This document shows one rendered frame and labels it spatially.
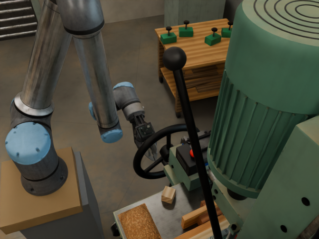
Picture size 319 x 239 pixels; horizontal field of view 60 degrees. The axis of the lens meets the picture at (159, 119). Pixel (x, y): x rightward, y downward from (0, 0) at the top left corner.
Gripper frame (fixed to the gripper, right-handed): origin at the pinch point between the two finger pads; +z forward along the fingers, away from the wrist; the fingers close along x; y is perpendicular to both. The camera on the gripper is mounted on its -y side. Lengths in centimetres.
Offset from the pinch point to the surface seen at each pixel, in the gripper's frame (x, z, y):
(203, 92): 79, -52, -74
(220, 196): -1, 25, 48
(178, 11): 98, -139, -75
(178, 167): -1.5, 12.0, 30.8
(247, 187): -4, 25, 68
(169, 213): -10.0, 23.2, 31.3
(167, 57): -13, 5, 82
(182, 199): -4.6, 21.3, 30.6
